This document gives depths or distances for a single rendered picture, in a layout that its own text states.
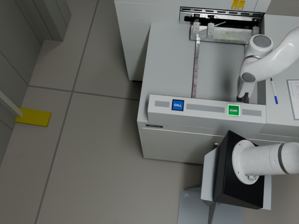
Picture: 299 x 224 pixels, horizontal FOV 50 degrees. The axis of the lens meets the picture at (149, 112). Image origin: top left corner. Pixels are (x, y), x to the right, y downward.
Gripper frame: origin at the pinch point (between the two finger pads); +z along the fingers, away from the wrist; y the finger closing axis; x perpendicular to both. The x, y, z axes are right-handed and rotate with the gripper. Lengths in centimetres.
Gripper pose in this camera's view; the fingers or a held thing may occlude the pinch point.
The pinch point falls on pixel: (240, 97)
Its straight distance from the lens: 140.6
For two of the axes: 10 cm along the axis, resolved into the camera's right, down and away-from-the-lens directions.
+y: -1.2, 8.2, -5.6
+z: 0.1, 5.7, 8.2
